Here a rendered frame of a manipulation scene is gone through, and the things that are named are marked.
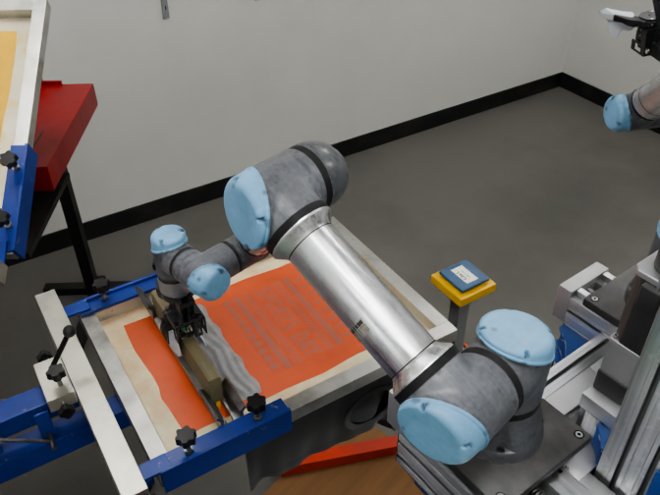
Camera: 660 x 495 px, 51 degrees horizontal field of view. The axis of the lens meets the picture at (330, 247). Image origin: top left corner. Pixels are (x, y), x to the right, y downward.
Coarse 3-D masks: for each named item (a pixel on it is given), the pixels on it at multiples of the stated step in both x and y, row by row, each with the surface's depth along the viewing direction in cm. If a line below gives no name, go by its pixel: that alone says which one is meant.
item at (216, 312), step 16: (272, 272) 196; (288, 272) 196; (240, 288) 191; (256, 288) 191; (208, 304) 185; (144, 320) 181; (224, 320) 181; (128, 336) 176; (144, 336) 176; (160, 336) 176; (224, 336) 176; (240, 336) 176; (144, 352) 172; (160, 352) 172; (160, 368) 167
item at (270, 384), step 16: (240, 352) 172; (336, 352) 171; (352, 352) 171; (176, 368) 167; (256, 368) 167; (288, 368) 167; (304, 368) 167; (320, 368) 167; (160, 384) 163; (176, 384) 163; (272, 384) 163; (288, 384) 163; (176, 400) 160; (192, 400) 160; (176, 416) 156; (192, 416) 156; (208, 416) 156; (224, 416) 156
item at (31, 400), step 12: (24, 396) 150; (36, 396) 150; (0, 408) 147; (12, 408) 147; (24, 408) 147; (36, 408) 148; (48, 408) 149; (0, 420) 145; (12, 420) 146; (24, 420) 147; (0, 432) 146; (12, 432) 147
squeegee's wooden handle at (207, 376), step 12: (156, 300) 172; (156, 312) 176; (192, 336) 162; (180, 348) 165; (192, 348) 158; (192, 360) 157; (204, 360) 155; (204, 372) 152; (216, 372) 153; (204, 384) 154; (216, 384) 152; (216, 396) 154
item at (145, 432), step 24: (384, 264) 193; (408, 288) 185; (96, 312) 178; (120, 312) 182; (432, 312) 177; (96, 336) 171; (432, 336) 171; (456, 336) 174; (120, 384) 159; (336, 384) 159; (360, 384) 162; (312, 408) 156; (144, 432) 148
